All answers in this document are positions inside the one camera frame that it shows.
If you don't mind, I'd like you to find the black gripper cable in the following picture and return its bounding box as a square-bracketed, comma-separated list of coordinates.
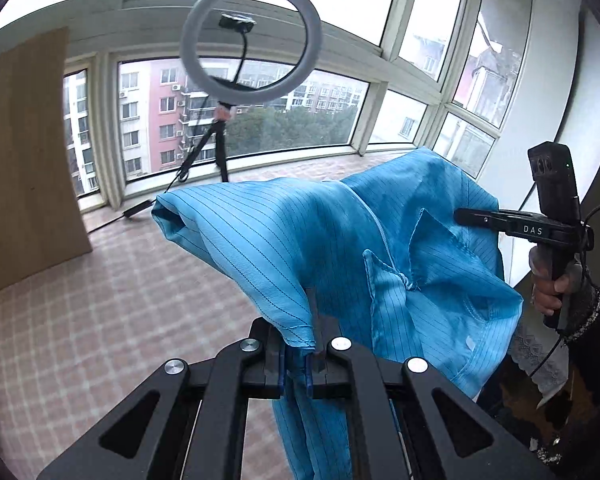
[517, 181, 600, 378]

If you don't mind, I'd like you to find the black tripod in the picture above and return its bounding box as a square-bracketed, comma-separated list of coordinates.
[175, 102, 240, 184]

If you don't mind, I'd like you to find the large plywood board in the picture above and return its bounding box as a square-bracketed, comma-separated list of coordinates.
[0, 28, 92, 290]

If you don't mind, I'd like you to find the right hand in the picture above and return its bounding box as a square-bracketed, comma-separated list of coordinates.
[529, 245, 582, 316]

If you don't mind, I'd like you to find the right forearm black sleeve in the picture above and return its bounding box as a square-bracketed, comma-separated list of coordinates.
[478, 276, 600, 479]

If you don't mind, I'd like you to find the blue striped jacket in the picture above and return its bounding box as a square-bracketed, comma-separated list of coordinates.
[152, 148, 522, 479]

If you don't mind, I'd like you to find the phone holder on ring light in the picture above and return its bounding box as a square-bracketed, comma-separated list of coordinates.
[219, 13, 257, 35]

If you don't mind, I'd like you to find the ring light cable with remote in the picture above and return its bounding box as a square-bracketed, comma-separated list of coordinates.
[86, 159, 192, 235]

